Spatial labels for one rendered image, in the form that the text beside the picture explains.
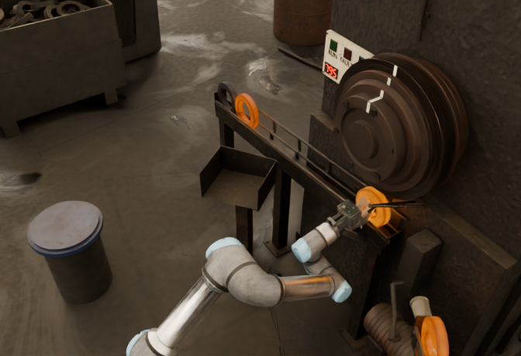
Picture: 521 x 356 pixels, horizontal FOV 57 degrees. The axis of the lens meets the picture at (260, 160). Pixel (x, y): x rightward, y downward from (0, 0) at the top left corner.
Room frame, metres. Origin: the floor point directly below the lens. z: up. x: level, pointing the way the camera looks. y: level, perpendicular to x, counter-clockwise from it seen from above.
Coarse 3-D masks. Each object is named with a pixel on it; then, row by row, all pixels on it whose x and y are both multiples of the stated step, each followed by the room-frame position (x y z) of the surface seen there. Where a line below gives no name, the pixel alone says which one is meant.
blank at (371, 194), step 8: (360, 192) 1.31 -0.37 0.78; (368, 192) 1.28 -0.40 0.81; (376, 192) 1.27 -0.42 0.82; (376, 200) 1.25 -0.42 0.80; (384, 200) 1.24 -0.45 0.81; (376, 208) 1.24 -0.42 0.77; (384, 208) 1.22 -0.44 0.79; (376, 216) 1.23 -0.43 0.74; (384, 216) 1.21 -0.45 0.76; (376, 224) 1.22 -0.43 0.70; (384, 224) 1.21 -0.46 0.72
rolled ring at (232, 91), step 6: (222, 84) 2.20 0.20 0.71; (228, 84) 2.17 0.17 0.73; (222, 90) 2.21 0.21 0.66; (228, 90) 2.14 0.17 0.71; (234, 90) 2.14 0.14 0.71; (222, 96) 2.22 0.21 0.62; (234, 96) 2.11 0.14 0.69; (222, 102) 2.20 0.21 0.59; (234, 102) 2.10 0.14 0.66; (228, 108) 2.17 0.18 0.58; (234, 108) 2.09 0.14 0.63
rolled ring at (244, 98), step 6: (240, 96) 2.04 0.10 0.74; (246, 96) 2.02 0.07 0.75; (240, 102) 2.07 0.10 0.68; (246, 102) 2.00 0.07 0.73; (252, 102) 1.99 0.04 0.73; (240, 108) 2.07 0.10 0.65; (252, 108) 1.96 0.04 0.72; (240, 114) 2.06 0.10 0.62; (252, 114) 1.95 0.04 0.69; (258, 114) 1.96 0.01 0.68; (246, 120) 2.03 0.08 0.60; (252, 120) 1.95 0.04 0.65; (258, 120) 1.96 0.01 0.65; (252, 126) 1.95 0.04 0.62
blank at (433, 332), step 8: (424, 320) 0.82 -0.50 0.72; (432, 320) 0.78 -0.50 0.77; (440, 320) 0.78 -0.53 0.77; (424, 328) 0.80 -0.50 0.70; (432, 328) 0.76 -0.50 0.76; (440, 328) 0.75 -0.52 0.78; (424, 336) 0.79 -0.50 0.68; (432, 336) 0.75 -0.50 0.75; (440, 336) 0.73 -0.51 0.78; (424, 344) 0.77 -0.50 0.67; (432, 344) 0.76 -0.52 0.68; (440, 344) 0.71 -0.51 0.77; (448, 344) 0.71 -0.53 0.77; (432, 352) 0.72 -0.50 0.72; (440, 352) 0.69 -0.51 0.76; (448, 352) 0.69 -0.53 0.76
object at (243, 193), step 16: (224, 160) 1.66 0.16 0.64; (240, 160) 1.63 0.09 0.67; (256, 160) 1.60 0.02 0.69; (272, 160) 1.57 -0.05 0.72; (208, 176) 1.54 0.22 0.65; (224, 176) 1.61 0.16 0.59; (240, 176) 1.60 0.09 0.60; (256, 176) 1.60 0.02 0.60; (272, 176) 1.53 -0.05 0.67; (208, 192) 1.50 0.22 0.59; (224, 192) 1.50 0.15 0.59; (240, 192) 1.49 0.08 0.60; (256, 192) 1.49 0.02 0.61; (240, 208) 1.49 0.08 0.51; (256, 208) 1.39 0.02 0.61; (240, 224) 1.49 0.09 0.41; (240, 240) 1.49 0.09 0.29
